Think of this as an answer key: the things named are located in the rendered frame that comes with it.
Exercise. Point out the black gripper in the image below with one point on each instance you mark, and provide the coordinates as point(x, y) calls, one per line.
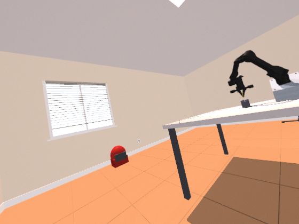
point(240, 86)

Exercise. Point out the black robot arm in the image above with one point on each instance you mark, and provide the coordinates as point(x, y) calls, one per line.
point(280, 74)

